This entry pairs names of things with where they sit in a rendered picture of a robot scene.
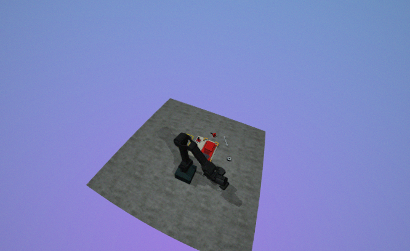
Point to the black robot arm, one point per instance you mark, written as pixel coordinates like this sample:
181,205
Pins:
207,166

